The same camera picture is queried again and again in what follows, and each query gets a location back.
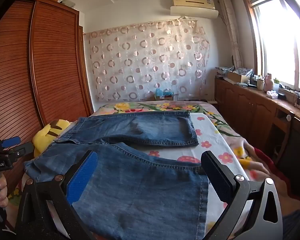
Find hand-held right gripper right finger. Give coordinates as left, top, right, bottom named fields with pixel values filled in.
left=201, top=150, right=283, bottom=240

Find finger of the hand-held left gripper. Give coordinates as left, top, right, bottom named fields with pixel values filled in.
left=0, top=136, right=21, bottom=149
left=8, top=142, right=34, bottom=158

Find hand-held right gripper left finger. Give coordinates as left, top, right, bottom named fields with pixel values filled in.
left=16, top=150, right=99, bottom=240

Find blue denim pants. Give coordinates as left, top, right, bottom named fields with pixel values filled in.
left=24, top=110, right=210, bottom=240

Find person's left hand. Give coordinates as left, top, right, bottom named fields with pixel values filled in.
left=0, top=174, right=9, bottom=208

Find yellow plush toy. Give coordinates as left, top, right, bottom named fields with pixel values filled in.
left=33, top=119, right=72, bottom=158

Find person's dark jacket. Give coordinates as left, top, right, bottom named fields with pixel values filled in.
left=0, top=206, right=18, bottom=240

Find low wooden cabinet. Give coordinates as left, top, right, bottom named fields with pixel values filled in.
left=214, top=76, right=300, bottom=180

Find wooden slatted wardrobe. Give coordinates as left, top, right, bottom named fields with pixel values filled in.
left=0, top=0, right=94, bottom=193

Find floral plush blanket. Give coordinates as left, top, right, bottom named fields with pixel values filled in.
left=91, top=101, right=300, bottom=213

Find person's leg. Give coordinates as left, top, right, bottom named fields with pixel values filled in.
left=281, top=200, right=300, bottom=240

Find blue tissue pack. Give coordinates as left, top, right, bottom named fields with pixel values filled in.
left=154, top=88, right=174, bottom=101

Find cardboard box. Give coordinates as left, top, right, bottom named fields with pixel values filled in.
left=227, top=70, right=250, bottom=83

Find patterned cloth pile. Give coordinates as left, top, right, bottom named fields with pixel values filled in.
left=215, top=66, right=253, bottom=78

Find pink bottle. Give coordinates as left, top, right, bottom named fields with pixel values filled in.
left=264, top=73, right=274, bottom=92

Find circle-patterned sheer curtain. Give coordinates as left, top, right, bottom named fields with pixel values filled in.
left=84, top=17, right=210, bottom=102

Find window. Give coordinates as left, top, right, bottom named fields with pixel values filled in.
left=241, top=0, right=300, bottom=93

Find white checked window curtain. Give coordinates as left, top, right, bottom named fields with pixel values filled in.
left=219, top=0, right=243, bottom=68

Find white air conditioner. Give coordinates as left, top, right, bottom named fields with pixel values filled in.
left=170, top=0, right=219, bottom=18

